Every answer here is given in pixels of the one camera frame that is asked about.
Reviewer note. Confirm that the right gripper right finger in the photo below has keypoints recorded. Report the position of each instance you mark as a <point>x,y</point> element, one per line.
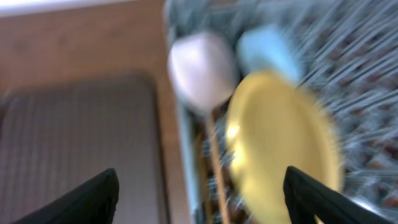
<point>307,199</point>

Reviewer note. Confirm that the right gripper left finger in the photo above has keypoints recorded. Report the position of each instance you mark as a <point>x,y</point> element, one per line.
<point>91,202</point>

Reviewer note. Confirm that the wooden chopstick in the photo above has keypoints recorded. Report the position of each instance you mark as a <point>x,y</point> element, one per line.
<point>215,160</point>

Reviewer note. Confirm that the yellow plate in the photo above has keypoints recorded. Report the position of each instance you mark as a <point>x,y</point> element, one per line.
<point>272,125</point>

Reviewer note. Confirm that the blue bowl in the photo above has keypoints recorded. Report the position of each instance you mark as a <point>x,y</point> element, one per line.
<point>265,48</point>

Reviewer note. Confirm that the pink bowl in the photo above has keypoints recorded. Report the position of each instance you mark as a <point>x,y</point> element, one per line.
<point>202,71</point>

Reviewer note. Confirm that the grey dishwasher rack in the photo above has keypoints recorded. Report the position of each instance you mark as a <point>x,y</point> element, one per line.
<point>347,53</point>

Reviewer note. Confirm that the brown serving tray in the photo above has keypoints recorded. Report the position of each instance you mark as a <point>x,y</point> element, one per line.
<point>54,139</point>

